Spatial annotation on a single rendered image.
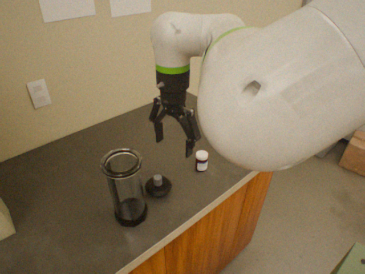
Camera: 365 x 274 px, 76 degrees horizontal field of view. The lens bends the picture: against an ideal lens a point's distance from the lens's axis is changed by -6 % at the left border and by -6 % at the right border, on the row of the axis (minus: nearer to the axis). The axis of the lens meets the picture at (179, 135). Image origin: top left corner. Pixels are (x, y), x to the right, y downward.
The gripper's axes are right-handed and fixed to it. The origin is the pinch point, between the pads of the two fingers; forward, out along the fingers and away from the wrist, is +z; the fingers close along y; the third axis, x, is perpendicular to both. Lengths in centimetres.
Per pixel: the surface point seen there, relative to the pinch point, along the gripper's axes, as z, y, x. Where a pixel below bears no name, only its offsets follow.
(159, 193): 12.5, 2.7, -10.9
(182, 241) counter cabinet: 31.2, 12.4, -11.4
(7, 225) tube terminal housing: 11, -23, -49
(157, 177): 8.9, -0.3, -8.6
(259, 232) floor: 110, 26, 65
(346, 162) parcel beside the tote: 104, 65, 179
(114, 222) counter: 15.3, -2.5, -26.6
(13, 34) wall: -30, -61, -16
